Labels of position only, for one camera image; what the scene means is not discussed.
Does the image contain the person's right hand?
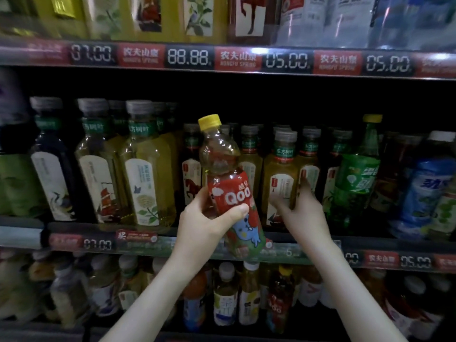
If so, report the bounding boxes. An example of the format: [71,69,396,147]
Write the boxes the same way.
[270,176,334,253]

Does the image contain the person's left hand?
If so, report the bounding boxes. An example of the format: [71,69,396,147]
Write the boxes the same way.
[172,187,250,278]

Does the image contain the red cartoon label bottle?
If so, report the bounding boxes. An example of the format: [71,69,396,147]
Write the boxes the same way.
[198,114,273,260]

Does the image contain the yellow tea bottle ship label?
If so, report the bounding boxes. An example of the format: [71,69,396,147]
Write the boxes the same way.
[262,130,299,230]

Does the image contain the row of tea juice bottles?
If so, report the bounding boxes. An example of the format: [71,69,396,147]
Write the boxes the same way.
[0,247,456,339]

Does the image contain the row of clear water bottles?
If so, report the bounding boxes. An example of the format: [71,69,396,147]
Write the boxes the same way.
[277,0,456,52]

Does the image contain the brown tea bottle horse label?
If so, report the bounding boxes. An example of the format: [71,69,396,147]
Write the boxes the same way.
[227,0,282,46]

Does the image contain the row of yellow tea bottles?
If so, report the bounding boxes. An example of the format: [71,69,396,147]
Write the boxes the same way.
[0,0,228,45]

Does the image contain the person's left forearm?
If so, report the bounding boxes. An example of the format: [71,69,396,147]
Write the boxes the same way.
[99,256,211,342]

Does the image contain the person's right forearm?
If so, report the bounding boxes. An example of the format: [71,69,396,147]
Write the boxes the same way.
[303,240,407,342]

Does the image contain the green pictured price label strip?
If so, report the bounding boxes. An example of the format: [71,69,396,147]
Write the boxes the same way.
[46,224,456,273]

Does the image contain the red black price label strip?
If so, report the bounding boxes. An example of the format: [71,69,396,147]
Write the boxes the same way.
[0,40,456,79]

